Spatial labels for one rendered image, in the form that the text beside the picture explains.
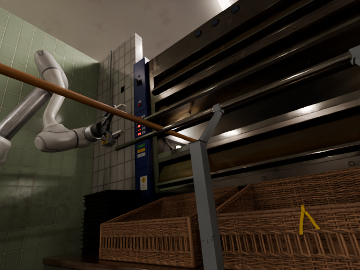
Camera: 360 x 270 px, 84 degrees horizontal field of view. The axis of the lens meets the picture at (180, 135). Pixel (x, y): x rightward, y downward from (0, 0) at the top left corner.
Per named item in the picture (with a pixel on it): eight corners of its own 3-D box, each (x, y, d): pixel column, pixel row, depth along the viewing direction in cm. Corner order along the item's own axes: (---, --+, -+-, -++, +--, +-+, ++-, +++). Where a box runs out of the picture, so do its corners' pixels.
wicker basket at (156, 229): (166, 241, 130) (163, 197, 140) (251, 242, 98) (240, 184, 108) (96, 260, 94) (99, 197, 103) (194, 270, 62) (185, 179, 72)
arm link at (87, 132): (98, 143, 111) (105, 140, 108) (83, 140, 104) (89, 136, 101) (99, 128, 115) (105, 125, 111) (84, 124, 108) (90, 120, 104)
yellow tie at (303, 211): (301, 232, 51) (293, 205, 54) (323, 232, 49) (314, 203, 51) (299, 234, 49) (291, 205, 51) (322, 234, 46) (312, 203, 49)
